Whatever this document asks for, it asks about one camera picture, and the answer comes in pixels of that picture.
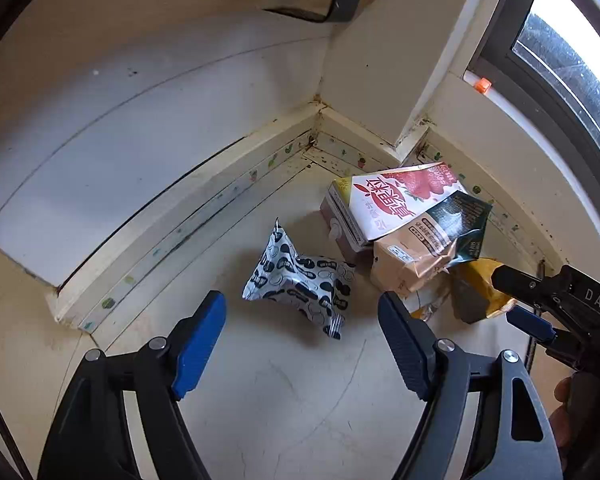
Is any window frame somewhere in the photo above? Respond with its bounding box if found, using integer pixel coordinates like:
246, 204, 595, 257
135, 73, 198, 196
469, 0, 600, 186

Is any yellow snack packet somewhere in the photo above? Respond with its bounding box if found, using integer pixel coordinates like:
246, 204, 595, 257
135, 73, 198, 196
409, 257, 519, 325

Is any beige crumpled carton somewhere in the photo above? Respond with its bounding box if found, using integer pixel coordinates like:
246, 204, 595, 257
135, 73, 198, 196
370, 214, 462, 298

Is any dark green packet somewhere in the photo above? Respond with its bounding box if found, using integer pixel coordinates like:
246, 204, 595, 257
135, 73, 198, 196
420, 191, 492, 268

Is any red strawberry milk carton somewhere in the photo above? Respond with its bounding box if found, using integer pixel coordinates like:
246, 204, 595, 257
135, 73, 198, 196
320, 162, 465, 262

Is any black white snack wrapper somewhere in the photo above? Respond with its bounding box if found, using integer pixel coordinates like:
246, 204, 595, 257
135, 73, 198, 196
242, 223, 355, 340

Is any person's right hand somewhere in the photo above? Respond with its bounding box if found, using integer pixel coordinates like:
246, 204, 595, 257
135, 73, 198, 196
550, 376, 573, 469

